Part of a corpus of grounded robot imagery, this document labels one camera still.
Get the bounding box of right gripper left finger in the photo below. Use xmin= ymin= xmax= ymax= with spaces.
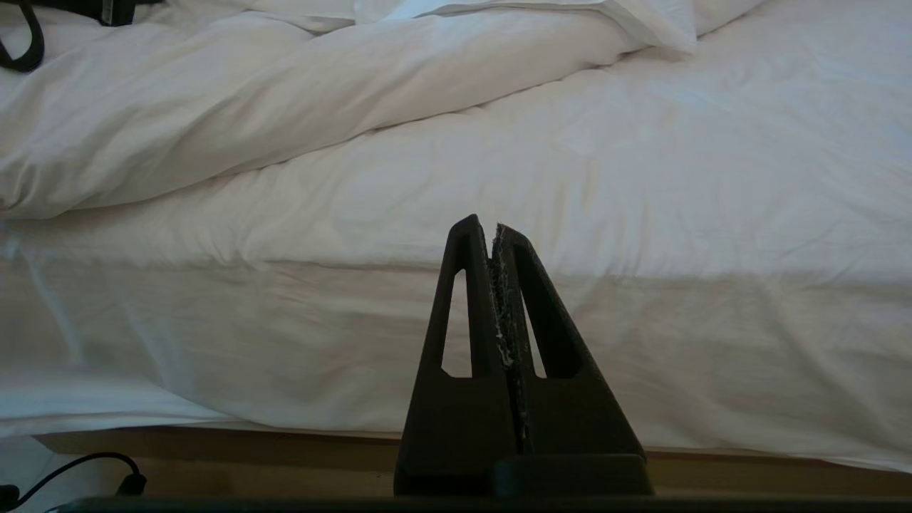
xmin=394 ymin=214 xmax=518 ymax=497

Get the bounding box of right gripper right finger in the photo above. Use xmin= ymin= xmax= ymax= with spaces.
xmin=491 ymin=224 xmax=653 ymax=497

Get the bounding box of white bed sheet mattress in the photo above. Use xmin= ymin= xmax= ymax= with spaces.
xmin=0 ymin=0 xmax=912 ymax=475

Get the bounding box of wooden bed frame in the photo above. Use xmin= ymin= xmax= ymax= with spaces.
xmin=32 ymin=425 xmax=912 ymax=499

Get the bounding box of black cable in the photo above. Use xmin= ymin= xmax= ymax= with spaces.
xmin=0 ymin=0 xmax=46 ymax=73
xmin=0 ymin=452 xmax=149 ymax=511

